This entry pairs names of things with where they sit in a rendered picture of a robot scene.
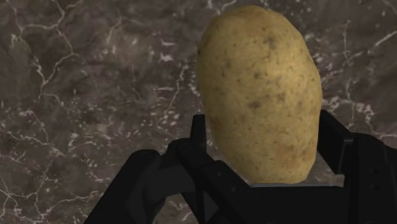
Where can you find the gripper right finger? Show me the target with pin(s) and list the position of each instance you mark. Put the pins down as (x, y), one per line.
(366, 167)

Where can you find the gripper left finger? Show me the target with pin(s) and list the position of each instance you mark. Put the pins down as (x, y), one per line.
(173, 173)

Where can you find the yellow brown potato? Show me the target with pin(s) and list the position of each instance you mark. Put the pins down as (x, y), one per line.
(260, 93)

